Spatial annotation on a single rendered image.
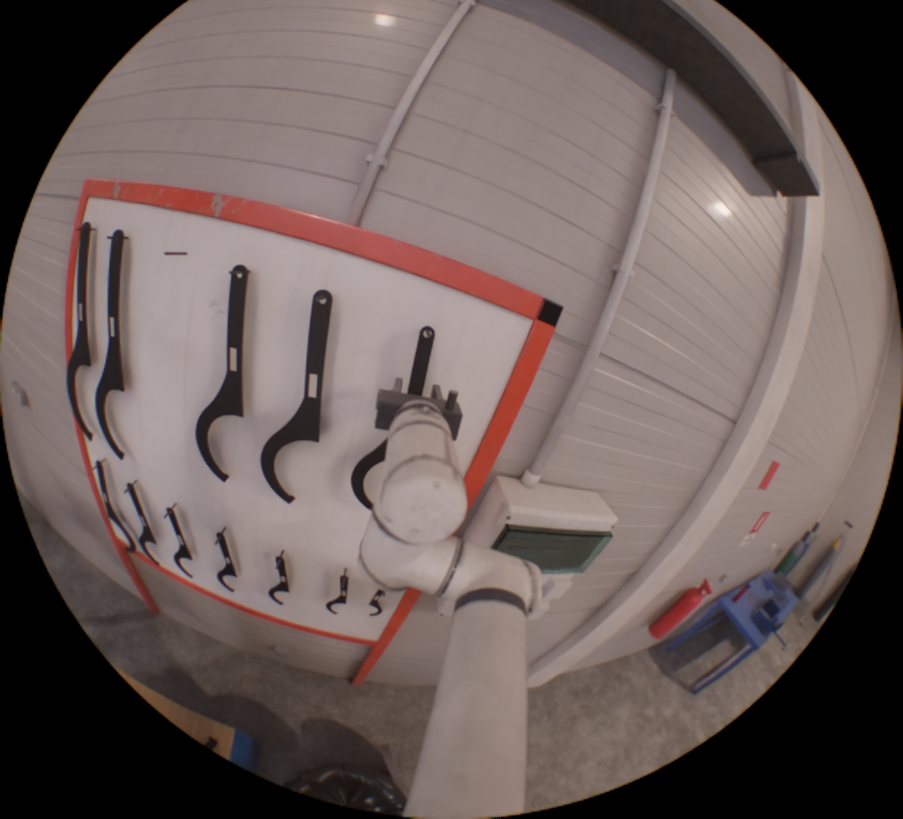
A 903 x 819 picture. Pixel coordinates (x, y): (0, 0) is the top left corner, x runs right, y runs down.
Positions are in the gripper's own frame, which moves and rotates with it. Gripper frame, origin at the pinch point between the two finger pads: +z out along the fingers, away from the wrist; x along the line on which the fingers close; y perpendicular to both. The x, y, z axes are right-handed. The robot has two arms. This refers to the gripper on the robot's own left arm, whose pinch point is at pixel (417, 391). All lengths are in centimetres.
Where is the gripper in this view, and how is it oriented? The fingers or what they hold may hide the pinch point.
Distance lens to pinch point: 60.2
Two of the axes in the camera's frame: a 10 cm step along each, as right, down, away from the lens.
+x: -9.7, -1.8, -1.8
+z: -1.2, -2.9, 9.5
